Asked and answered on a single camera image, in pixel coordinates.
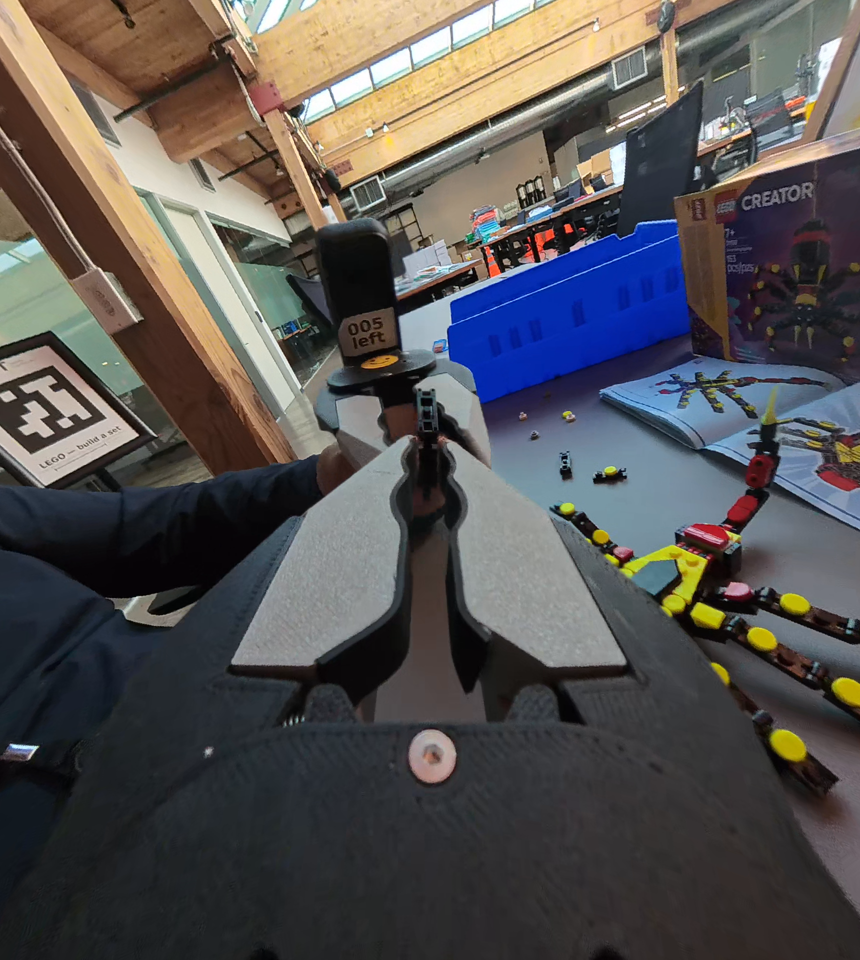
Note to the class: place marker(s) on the open instruction booklet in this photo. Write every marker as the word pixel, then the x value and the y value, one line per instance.
pixel 850 465

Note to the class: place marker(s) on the black framed tag sign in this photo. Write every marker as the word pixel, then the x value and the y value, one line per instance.
pixel 44 405

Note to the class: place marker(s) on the black lego piece yellow tile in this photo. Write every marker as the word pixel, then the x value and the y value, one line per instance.
pixel 610 473

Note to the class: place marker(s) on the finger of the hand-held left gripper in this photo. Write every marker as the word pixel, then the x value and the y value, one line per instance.
pixel 359 431
pixel 467 420

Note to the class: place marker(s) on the black mesh office chair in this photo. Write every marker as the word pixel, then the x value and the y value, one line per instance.
pixel 659 165

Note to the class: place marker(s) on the white vent grille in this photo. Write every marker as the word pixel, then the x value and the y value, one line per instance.
pixel 368 193
pixel 629 67

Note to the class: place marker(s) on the wooden support post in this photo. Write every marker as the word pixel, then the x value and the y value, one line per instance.
pixel 100 187

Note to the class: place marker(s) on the grey wall switch box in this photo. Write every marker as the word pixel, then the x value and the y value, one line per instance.
pixel 106 300

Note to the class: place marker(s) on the person's left forearm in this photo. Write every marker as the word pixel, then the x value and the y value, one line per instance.
pixel 175 517

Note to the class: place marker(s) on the black red lego limb piece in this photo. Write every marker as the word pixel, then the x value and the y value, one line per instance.
pixel 428 420

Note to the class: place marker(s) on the person's left hand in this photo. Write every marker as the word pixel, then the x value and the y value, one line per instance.
pixel 334 469

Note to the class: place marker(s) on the metal air duct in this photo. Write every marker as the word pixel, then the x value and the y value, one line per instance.
pixel 512 135

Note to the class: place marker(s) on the blue plastic bin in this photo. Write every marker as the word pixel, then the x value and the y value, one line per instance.
pixel 565 322

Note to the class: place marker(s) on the yellow red lego spider model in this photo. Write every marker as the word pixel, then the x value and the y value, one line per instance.
pixel 685 570

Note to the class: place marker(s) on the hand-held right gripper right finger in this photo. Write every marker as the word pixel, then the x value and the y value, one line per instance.
pixel 535 592

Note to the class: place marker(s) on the person's dark blue torso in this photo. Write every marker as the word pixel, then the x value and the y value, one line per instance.
pixel 25 660

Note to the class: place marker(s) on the purple lego set box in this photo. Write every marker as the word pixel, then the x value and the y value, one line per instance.
pixel 790 285

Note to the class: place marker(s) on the black slotted lego piece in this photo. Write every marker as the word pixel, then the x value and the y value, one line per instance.
pixel 565 465

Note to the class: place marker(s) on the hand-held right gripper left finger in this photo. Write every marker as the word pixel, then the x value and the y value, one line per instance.
pixel 332 577

